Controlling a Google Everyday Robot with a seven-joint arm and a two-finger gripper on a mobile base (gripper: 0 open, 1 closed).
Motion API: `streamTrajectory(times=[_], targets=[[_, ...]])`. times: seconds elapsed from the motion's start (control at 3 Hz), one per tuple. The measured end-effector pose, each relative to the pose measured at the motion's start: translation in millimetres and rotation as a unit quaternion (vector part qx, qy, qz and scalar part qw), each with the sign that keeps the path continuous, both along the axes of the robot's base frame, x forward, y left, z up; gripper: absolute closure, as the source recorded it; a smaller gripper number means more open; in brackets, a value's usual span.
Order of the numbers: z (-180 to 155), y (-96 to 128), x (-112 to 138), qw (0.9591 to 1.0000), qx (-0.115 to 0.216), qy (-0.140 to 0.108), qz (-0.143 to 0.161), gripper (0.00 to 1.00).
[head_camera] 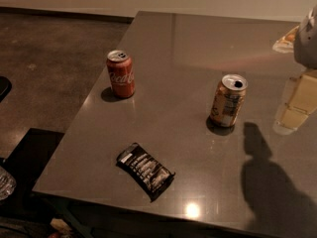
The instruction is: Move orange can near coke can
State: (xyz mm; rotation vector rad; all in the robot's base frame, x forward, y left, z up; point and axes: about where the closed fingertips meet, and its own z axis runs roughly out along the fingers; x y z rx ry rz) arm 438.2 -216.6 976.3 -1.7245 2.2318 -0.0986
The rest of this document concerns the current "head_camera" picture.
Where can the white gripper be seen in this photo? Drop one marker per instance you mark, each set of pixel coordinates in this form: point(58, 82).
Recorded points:
point(307, 45)

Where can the orange soda can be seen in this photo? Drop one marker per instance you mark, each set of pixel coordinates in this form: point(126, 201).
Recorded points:
point(228, 100)

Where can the red coke can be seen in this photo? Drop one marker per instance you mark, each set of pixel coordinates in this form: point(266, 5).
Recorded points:
point(121, 74)

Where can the black snack packet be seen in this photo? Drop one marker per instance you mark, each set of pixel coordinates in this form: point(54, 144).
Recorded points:
point(150, 174)

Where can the dark round object at left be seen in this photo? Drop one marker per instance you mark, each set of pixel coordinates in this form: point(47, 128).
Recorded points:
point(5, 87)

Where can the clear plastic object at left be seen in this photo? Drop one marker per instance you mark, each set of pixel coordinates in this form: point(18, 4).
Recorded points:
point(7, 184)

